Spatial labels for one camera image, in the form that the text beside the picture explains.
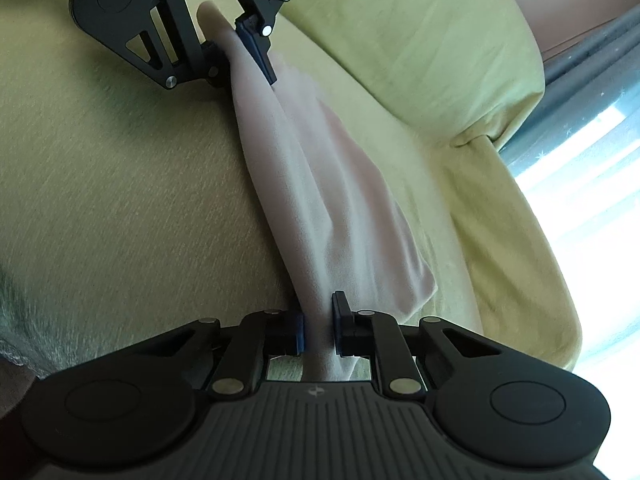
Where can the green covered sofa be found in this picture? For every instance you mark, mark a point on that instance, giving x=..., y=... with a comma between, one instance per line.
x=125, y=185

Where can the grey-blue curtain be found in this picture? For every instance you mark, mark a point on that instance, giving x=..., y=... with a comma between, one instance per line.
x=590, y=60

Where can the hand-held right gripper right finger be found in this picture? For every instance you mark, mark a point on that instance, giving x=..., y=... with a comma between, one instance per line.
x=338, y=332

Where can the bright window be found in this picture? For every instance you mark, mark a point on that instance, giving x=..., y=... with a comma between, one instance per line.
x=600, y=270

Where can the white garment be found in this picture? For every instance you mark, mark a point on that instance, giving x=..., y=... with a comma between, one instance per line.
x=340, y=210

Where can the grey fuzzy cloth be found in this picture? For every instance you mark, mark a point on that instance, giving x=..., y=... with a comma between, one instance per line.
x=20, y=320

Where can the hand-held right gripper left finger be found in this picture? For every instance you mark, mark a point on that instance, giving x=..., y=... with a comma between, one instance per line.
x=299, y=334

